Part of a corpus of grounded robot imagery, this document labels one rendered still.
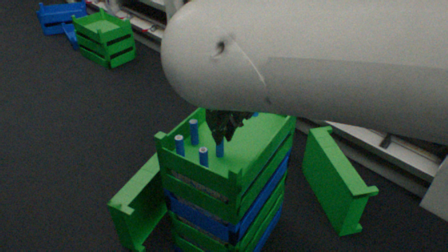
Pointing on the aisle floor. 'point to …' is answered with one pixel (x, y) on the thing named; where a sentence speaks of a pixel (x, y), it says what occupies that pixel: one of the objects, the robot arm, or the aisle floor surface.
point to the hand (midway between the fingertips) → (224, 130)
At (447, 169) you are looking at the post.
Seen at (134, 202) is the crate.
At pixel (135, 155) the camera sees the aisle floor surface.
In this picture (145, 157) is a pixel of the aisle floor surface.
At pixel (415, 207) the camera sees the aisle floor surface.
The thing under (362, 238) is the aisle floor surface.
